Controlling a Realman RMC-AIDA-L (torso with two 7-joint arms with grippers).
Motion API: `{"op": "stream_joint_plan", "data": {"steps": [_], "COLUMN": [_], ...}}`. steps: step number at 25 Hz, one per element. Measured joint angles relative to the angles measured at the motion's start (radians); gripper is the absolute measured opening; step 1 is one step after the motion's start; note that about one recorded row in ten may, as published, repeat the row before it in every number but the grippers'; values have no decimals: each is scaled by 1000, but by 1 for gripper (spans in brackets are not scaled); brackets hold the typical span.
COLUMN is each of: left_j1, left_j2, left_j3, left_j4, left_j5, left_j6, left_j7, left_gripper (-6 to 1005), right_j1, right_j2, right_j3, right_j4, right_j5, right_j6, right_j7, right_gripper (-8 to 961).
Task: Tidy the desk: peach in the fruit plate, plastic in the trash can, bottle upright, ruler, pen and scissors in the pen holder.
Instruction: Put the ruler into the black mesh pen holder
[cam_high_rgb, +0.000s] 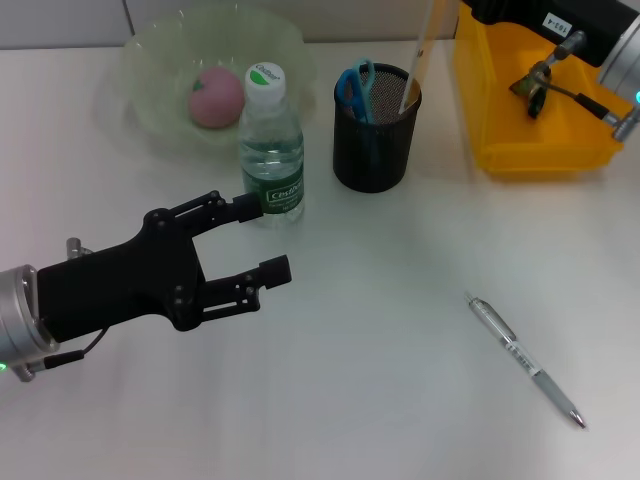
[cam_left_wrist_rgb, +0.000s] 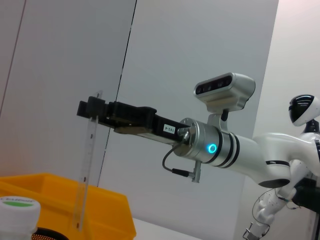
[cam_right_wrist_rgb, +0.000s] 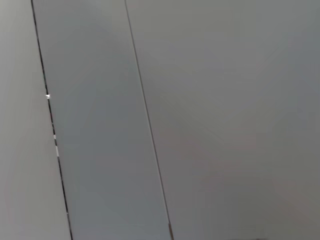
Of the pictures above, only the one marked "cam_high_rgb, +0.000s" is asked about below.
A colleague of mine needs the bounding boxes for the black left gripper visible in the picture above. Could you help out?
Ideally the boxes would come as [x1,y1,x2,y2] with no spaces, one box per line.
[37,189,292,344]

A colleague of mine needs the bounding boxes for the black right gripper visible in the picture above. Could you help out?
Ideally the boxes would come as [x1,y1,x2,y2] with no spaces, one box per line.
[459,0,640,69]

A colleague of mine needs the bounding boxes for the green plastic wrapper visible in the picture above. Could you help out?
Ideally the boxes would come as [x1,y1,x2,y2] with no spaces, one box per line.
[509,69,554,119]

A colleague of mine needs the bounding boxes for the clear green-label water bottle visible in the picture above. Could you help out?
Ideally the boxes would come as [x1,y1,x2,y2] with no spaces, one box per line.
[238,62,306,229]

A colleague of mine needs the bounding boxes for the clear plastic ruler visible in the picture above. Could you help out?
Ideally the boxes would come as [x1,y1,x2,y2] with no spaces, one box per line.
[399,0,444,114]

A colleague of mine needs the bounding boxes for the pink toy peach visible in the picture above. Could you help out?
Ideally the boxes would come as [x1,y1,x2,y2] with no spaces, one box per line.
[187,67,247,130]

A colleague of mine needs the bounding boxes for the blue scissors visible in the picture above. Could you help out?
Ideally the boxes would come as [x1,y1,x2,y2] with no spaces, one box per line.
[335,58,379,126]

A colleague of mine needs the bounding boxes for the grey clear ballpoint pen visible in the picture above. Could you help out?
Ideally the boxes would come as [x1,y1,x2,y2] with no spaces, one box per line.
[463,291,587,430]

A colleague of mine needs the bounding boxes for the black mesh pen holder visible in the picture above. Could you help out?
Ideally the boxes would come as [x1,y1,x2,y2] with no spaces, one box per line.
[333,62,423,193]

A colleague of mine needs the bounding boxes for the yellow plastic bin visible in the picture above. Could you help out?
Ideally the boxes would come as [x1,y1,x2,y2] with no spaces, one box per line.
[453,0,640,181]

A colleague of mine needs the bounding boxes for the translucent green plastic bowl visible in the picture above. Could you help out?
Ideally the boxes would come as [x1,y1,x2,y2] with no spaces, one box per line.
[92,4,319,162]

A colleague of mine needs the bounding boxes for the left gripper cable with plug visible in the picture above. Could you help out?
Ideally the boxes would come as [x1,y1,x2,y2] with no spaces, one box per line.
[43,237,109,370]

